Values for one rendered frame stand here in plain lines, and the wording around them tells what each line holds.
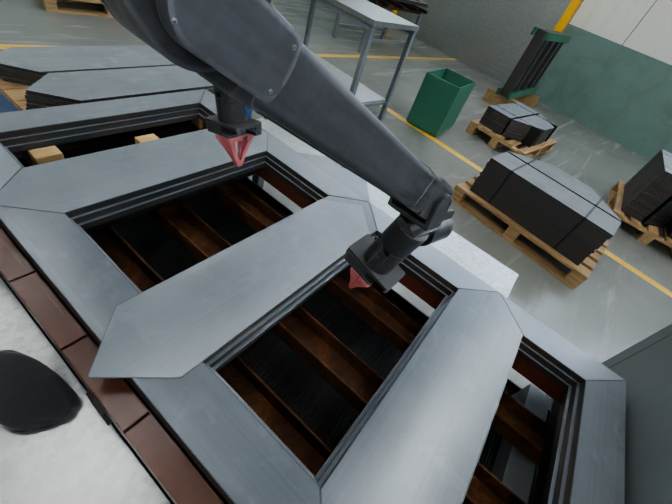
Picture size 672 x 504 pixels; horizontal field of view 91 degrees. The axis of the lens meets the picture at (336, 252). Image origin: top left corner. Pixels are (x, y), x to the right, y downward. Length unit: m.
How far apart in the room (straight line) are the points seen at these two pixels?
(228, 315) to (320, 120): 0.46
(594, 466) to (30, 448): 0.99
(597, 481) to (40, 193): 1.22
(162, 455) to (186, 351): 0.15
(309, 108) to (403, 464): 0.54
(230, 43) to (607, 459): 0.89
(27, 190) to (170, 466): 0.64
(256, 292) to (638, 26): 8.18
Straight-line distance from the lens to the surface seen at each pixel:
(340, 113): 0.29
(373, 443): 0.62
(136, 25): 0.21
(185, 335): 0.65
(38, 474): 0.81
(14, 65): 1.54
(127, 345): 0.65
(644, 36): 8.44
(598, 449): 0.90
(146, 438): 0.63
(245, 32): 0.20
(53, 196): 0.93
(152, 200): 0.94
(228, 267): 0.74
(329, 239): 0.85
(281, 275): 0.73
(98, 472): 0.78
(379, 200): 1.27
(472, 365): 0.79
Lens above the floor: 1.42
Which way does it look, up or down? 43 degrees down
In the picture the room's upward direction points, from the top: 22 degrees clockwise
